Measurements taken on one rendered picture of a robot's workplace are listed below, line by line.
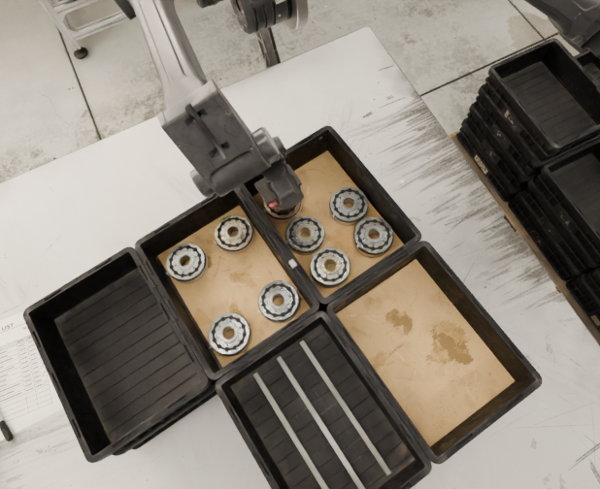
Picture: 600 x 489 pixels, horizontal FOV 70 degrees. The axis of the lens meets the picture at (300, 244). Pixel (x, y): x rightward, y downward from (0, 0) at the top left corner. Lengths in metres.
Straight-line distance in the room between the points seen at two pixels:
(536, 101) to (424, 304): 1.09
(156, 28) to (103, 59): 2.27
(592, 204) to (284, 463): 1.46
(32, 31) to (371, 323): 2.74
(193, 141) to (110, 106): 2.17
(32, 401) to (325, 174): 1.02
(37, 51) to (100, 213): 1.78
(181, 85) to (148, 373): 0.79
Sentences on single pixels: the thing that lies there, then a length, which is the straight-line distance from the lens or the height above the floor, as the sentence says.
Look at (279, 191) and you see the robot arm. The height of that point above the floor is 1.08.
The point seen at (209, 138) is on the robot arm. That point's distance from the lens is 0.52.
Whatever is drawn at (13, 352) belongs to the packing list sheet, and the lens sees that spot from 1.50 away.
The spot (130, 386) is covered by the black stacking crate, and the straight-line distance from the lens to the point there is 1.18.
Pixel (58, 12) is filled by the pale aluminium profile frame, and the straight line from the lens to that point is 2.81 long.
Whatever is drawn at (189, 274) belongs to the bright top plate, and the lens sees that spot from 1.15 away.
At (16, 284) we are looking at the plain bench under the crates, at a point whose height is 0.70.
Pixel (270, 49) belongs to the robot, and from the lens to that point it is 1.77.
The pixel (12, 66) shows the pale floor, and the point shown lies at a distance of 3.15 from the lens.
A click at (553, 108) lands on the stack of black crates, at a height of 0.49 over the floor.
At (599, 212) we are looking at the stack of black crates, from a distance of 1.96.
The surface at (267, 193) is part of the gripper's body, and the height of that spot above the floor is 0.96.
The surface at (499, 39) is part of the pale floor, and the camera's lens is 2.84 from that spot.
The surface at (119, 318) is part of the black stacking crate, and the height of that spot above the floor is 0.83.
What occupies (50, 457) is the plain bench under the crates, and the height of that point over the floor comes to 0.70.
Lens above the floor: 1.91
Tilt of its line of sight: 71 degrees down
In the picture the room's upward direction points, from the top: 9 degrees counter-clockwise
